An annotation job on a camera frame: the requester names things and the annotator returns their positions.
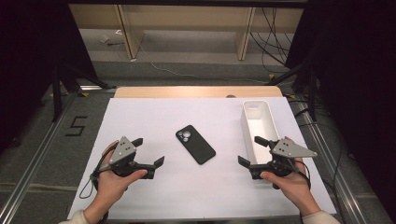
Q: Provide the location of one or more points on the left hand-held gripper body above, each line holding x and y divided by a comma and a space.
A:
123, 152

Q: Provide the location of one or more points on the person's right hand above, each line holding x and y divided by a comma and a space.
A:
294, 188

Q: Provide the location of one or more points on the yellow tape marker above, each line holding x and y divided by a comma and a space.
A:
271, 76
291, 96
84, 94

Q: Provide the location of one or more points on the white scrap on floor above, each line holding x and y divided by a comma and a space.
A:
104, 39

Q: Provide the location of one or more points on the aluminium floor rail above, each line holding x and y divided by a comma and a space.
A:
334, 172
29, 168

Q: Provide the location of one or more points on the beige wooden desk frame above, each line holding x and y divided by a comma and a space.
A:
186, 17

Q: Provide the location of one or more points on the black phone case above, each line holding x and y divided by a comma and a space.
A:
199, 149

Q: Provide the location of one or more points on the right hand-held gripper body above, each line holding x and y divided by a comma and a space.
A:
288, 149

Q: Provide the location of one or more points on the light wooden table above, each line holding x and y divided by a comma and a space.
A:
186, 92

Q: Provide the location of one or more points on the dark curtain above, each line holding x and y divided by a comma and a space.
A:
358, 62
25, 46

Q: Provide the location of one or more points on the white table sheet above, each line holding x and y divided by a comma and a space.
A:
186, 193

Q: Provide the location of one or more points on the white plastic bin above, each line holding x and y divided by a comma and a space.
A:
258, 124

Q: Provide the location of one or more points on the person's left hand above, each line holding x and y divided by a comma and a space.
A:
112, 186

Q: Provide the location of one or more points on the black metal stand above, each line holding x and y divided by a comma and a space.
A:
312, 93
56, 93

